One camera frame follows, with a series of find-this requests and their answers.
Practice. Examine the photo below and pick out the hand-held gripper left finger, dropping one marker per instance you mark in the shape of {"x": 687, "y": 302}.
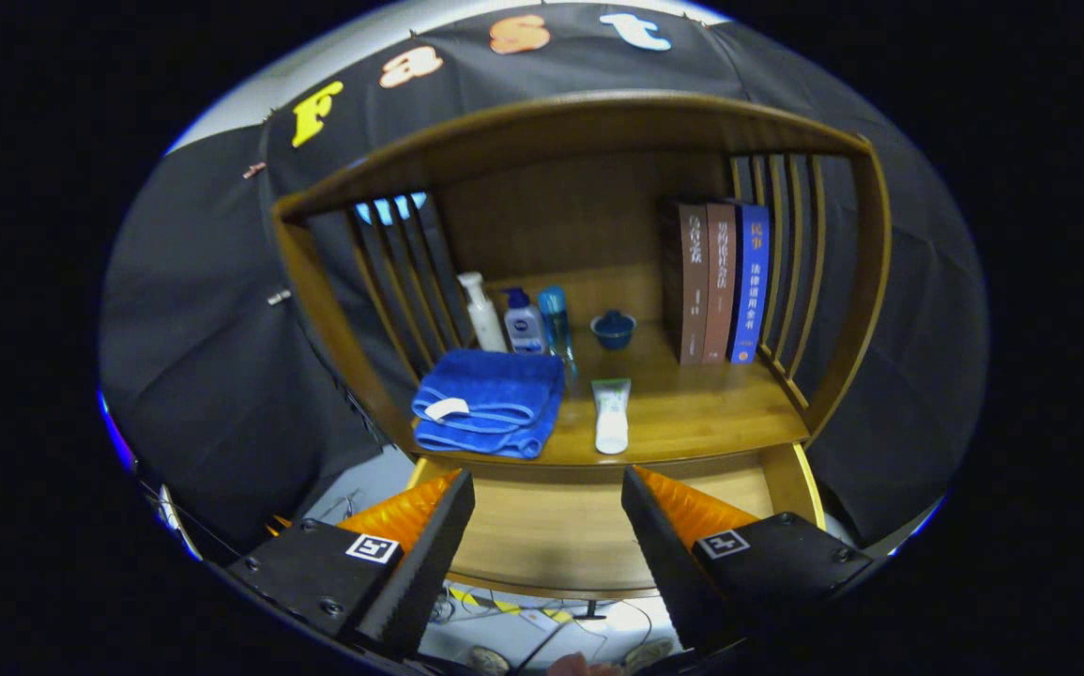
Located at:
{"x": 424, "y": 573}

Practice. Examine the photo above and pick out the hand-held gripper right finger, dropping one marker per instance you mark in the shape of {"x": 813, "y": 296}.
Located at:
{"x": 668, "y": 563}

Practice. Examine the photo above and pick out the wooden drawer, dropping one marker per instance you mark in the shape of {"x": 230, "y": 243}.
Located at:
{"x": 542, "y": 526}

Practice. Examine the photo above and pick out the white tube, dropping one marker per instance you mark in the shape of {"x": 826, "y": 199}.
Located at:
{"x": 611, "y": 427}

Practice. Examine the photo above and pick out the wooden countertop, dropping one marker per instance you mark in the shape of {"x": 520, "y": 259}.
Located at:
{"x": 692, "y": 404}

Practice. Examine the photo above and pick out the wooden cabinet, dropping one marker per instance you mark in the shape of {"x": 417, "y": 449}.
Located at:
{"x": 598, "y": 122}

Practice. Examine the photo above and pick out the yellow black floor tape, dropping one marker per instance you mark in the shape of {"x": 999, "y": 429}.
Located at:
{"x": 504, "y": 606}

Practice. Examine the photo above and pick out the blue folded towel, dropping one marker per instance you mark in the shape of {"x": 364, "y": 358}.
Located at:
{"x": 495, "y": 380}

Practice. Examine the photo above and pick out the small blue lidded cup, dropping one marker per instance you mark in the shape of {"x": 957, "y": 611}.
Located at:
{"x": 613, "y": 331}

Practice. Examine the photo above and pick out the white pump bottle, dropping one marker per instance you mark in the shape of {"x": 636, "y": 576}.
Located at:
{"x": 485, "y": 324}

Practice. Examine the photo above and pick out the white bottle with blue cap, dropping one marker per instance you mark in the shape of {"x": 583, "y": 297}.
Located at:
{"x": 524, "y": 330}

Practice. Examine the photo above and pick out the teal bottle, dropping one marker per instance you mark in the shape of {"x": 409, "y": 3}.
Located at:
{"x": 556, "y": 324}

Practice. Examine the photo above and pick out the dark brown book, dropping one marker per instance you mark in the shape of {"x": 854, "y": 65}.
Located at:
{"x": 687, "y": 282}

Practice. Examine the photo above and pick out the reddish brown book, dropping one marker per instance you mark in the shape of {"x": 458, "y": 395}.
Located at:
{"x": 720, "y": 282}

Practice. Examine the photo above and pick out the blue book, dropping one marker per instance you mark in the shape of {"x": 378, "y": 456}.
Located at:
{"x": 751, "y": 282}

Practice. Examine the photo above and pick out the silver clip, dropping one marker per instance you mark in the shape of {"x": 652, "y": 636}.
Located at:
{"x": 279, "y": 297}

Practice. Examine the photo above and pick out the black backdrop cloth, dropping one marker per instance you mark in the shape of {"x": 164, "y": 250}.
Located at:
{"x": 204, "y": 329}

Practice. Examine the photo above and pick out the copper clip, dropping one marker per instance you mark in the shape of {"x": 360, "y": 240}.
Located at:
{"x": 253, "y": 170}

